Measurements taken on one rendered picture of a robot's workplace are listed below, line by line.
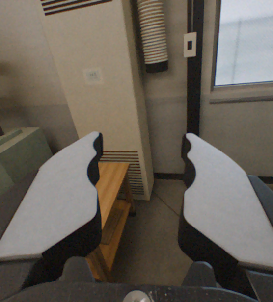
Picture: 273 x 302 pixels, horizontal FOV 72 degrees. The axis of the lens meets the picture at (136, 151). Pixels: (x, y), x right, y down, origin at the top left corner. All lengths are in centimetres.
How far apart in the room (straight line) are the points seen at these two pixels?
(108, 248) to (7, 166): 99
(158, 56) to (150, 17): 21
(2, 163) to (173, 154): 139
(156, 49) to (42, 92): 113
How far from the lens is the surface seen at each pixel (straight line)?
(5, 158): 173
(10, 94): 223
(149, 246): 152
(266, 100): 165
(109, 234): 139
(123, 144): 145
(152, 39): 131
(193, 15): 139
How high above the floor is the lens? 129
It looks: 31 degrees down
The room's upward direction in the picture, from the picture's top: 9 degrees counter-clockwise
